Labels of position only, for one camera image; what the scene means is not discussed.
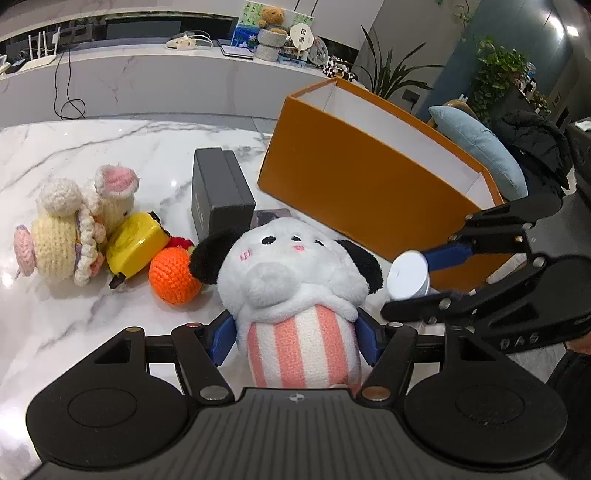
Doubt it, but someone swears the large orange cardboard box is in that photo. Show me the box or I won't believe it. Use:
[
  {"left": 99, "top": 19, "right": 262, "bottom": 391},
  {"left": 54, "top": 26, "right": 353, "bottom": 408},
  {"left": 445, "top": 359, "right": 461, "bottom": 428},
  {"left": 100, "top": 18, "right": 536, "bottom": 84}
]
[{"left": 257, "top": 77, "right": 527, "bottom": 294}]

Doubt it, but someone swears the green leafy plant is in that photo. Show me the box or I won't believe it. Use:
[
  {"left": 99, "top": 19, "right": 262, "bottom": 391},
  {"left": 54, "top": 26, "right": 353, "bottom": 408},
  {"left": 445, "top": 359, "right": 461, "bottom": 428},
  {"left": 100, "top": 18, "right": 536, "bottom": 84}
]
[{"left": 471, "top": 37, "right": 552, "bottom": 123}]

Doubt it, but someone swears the light blue cushion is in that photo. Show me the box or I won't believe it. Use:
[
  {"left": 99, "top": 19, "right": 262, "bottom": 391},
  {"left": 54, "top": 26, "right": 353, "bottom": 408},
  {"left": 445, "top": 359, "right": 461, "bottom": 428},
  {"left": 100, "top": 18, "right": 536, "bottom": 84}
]
[{"left": 428, "top": 105, "right": 528, "bottom": 200}]

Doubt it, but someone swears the white round container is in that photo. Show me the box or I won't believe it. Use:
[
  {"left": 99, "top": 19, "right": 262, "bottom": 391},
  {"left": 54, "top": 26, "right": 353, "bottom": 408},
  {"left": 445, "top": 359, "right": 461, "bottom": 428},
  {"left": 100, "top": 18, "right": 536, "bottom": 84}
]
[{"left": 387, "top": 250, "right": 432, "bottom": 301}]

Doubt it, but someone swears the flower painting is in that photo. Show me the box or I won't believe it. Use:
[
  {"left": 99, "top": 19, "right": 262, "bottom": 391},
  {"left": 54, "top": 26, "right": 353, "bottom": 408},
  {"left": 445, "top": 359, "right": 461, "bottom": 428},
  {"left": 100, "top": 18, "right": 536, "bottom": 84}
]
[{"left": 233, "top": 1, "right": 315, "bottom": 49}]

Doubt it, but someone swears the dark grey box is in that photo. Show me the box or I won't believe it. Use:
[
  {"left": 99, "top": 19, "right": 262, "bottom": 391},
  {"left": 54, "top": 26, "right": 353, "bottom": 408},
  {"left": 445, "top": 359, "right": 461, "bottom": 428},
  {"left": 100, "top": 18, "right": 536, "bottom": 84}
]
[{"left": 191, "top": 148, "right": 257, "bottom": 243}]

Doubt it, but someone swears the white plush dog toy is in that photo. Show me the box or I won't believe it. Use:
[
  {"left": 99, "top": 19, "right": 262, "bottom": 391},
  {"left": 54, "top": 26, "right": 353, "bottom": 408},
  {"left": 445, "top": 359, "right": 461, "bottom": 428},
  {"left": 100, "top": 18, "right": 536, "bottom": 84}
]
[{"left": 188, "top": 217, "right": 385, "bottom": 391}]

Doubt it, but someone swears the white crocheted bunny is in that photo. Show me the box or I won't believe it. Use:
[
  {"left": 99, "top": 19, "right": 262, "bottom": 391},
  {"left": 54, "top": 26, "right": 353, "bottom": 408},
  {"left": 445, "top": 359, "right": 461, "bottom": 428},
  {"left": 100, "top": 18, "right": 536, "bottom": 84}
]
[{"left": 92, "top": 164, "right": 140, "bottom": 234}]

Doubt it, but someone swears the cream crocheted doll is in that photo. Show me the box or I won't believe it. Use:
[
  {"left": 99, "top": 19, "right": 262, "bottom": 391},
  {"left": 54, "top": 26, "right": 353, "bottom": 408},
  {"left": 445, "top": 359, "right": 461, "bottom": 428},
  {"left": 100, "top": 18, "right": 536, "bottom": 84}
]
[{"left": 13, "top": 179, "right": 109, "bottom": 288}]

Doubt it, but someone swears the black white checkered toy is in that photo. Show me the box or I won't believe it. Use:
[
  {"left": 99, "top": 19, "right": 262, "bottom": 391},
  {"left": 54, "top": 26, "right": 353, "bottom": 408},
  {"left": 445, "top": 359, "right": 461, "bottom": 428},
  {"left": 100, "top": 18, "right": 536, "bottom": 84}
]
[{"left": 322, "top": 55, "right": 358, "bottom": 81}]

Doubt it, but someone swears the white hand fan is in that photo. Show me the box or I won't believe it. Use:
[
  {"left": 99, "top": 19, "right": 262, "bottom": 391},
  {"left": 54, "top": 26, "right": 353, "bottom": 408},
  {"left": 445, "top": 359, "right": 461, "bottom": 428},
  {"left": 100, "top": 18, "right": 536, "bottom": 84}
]
[{"left": 288, "top": 24, "right": 315, "bottom": 61}]

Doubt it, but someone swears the hanging vine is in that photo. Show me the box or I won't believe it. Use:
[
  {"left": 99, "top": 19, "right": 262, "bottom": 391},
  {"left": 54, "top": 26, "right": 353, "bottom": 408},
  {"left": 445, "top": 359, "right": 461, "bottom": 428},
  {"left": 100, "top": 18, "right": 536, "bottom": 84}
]
[{"left": 434, "top": 0, "right": 481, "bottom": 31}]

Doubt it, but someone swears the white marble TV bench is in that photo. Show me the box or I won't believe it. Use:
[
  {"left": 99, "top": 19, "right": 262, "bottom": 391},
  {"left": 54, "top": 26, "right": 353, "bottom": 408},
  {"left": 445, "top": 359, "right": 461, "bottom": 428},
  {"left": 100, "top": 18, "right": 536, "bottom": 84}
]
[{"left": 0, "top": 28, "right": 370, "bottom": 123}]

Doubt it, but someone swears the orange crocheted fruit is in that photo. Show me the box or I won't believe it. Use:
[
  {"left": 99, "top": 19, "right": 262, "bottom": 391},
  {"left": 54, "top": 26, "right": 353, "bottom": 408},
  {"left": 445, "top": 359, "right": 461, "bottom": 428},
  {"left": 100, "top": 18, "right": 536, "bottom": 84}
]
[{"left": 148, "top": 247, "right": 204, "bottom": 306}]

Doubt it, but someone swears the white power strip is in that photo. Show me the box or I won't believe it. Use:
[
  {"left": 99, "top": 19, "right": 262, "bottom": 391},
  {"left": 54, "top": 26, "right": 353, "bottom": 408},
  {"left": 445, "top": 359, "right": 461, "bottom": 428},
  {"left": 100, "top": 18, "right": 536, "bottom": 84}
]
[{"left": 166, "top": 31, "right": 213, "bottom": 51}]

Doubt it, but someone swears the yellow tape measure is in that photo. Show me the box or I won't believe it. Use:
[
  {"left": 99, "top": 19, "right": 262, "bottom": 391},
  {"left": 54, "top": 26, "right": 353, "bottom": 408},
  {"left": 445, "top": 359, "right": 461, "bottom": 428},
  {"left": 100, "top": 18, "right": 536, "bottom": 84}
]
[{"left": 106, "top": 211, "right": 171, "bottom": 291}]

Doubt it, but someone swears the white router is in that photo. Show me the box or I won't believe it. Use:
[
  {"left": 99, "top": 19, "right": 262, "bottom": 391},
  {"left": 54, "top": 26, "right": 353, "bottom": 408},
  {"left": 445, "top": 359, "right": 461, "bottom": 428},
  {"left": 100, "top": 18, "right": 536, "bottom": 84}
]
[{"left": 21, "top": 25, "right": 63, "bottom": 70}]

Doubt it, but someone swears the black cable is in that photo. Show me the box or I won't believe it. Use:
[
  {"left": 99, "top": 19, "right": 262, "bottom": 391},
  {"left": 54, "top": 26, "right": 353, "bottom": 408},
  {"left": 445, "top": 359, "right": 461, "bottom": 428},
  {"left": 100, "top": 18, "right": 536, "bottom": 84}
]
[{"left": 55, "top": 46, "right": 88, "bottom": 121}]

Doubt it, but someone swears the black jacket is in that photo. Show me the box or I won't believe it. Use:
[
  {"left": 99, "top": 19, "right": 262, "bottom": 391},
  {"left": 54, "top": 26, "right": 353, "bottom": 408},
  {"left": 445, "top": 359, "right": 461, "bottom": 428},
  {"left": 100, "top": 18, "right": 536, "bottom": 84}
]
[{"left": 496, "top": 111, "right": 575, "bottom": 199}]

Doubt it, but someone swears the tall leafy potted plant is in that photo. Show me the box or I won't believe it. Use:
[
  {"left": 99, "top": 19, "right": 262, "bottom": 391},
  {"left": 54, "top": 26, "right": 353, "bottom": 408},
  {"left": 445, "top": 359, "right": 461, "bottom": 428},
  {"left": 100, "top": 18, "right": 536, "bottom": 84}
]
[{"left": 358, "top": 25, "right": 444, "bottom": 100}]

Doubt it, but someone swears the brown teddy bear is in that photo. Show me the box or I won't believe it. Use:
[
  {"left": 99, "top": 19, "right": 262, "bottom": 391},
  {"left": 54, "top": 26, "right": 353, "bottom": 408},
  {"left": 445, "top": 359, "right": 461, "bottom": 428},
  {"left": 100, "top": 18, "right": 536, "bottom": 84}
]
[{"left": 257, "top": 7, "right": 286, "bottom": 34}]

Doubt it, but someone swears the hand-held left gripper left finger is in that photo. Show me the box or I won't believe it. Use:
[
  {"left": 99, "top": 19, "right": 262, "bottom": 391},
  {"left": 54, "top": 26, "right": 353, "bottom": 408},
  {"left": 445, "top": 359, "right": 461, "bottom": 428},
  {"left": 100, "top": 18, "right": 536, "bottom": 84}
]
[{"left": 78, "top": 311, "right": 237, "bottom": 402}]

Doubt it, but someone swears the wooden armchair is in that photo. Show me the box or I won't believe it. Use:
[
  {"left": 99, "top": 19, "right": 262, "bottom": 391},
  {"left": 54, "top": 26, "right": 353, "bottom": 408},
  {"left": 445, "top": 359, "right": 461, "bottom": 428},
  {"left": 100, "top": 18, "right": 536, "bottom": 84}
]
[{"left": 443, "top": 95, "right": 478, "bottom": 116}]

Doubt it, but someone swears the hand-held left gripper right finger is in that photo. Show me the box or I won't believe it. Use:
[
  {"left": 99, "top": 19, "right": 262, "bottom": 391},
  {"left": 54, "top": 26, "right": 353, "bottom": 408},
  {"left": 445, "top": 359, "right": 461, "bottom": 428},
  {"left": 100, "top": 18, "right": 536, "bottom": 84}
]
[{"left": 355, "top": 308, "right": 513, "bottom": 403}]

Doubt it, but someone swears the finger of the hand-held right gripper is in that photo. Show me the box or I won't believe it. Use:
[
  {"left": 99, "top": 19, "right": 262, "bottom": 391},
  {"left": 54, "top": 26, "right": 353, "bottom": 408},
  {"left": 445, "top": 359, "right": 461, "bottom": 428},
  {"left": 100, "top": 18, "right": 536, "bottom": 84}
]
[
  {"left": 422, "top": 193, "right": 564, "bottom": 273},
  {"left": 381, "top": 257, "right": 553, "bottom": 326}
]

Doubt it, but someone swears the grey laptop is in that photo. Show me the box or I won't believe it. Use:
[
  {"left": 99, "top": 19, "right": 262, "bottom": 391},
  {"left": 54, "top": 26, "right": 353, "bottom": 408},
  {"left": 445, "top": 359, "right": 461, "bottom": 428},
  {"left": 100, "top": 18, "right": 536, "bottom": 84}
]
[{"left": 221, "top": 41, "right": 256, "bottom": 61}]

